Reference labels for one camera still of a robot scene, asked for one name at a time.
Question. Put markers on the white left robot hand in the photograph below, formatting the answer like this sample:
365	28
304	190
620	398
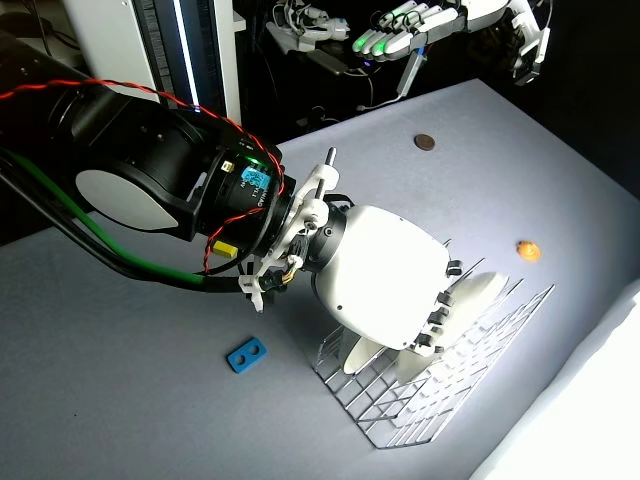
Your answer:
395	42

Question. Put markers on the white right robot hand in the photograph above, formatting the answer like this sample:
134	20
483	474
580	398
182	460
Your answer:
385	270

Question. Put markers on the white plate with dark rim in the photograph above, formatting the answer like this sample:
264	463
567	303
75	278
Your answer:
360	357

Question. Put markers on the white plate with small smudge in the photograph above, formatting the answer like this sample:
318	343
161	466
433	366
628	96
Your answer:
477	295

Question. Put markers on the black power adapter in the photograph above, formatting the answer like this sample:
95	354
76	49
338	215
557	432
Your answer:
327	61

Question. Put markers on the spare white robot hand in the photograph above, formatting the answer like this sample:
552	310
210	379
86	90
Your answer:
305	30

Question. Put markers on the brown round disc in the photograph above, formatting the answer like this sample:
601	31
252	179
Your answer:
424	142

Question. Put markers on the orange swirl cookie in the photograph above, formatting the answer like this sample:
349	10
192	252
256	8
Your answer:
529	251

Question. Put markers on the yellow rectangular block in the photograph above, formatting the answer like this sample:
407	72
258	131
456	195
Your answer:
225	249

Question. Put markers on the blue block with two holes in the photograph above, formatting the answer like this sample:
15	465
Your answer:
239	364

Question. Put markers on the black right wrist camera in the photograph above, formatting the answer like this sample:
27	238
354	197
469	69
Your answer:
252	292

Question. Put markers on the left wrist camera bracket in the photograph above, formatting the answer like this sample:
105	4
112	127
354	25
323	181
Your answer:
542	47

